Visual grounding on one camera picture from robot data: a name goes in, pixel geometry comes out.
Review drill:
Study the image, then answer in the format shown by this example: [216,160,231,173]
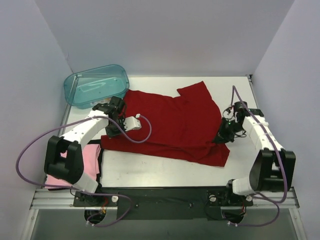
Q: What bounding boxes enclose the red t shirt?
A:
[101,81,230,167]

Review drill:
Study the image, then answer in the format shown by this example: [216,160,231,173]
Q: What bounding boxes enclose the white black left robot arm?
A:
[44,96,126,206]

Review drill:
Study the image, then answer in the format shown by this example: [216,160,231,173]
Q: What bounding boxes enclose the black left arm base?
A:
[70,190,118,207]

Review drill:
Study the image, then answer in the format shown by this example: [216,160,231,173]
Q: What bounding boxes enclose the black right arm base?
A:
[206,179,254,207]

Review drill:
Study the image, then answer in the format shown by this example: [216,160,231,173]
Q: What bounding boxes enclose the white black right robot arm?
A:
[213,101,296,205]

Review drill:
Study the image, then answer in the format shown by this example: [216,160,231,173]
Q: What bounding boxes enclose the teal transparent plastic bin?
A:
[63,64,130,109]

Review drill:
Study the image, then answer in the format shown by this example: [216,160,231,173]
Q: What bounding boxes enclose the pink folded t shirt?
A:
[44,144,102,190]

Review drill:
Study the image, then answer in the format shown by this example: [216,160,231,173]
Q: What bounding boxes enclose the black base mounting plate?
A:
[116,187,207,220]

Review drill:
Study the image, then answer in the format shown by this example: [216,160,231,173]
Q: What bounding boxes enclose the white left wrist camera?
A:
[123,113,142,132]

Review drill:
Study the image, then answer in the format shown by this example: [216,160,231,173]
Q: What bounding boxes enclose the aluminium frame rail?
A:
[29,186,300,211]

